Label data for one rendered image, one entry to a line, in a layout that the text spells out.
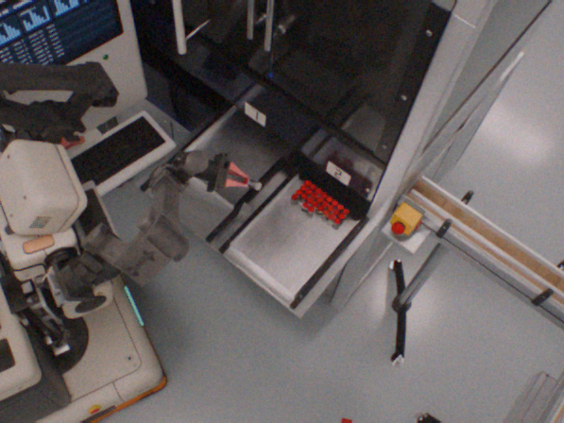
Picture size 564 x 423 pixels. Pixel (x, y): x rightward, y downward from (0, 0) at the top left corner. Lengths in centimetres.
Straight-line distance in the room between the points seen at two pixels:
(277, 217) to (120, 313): 85
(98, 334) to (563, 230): 224
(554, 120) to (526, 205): 59
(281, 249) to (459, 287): 127
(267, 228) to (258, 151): 30
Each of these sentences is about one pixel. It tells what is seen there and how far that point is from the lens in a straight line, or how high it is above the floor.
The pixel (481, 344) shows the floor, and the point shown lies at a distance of 301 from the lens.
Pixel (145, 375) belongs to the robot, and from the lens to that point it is 252.
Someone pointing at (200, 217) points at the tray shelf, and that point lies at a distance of 205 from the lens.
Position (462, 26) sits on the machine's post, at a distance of 136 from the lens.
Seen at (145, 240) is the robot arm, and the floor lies 159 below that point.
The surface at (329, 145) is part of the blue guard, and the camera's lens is 191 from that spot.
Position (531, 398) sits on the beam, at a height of 55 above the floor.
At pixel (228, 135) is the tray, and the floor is 88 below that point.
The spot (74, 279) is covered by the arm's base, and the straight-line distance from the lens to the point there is 163.
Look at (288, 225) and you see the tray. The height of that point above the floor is 88.
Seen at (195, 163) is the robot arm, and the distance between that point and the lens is 155.
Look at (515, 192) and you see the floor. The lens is 340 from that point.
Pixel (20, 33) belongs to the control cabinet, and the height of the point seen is 136.
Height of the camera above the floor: 271
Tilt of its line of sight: 63 degrees down
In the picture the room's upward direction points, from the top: 9 degrees clockwise
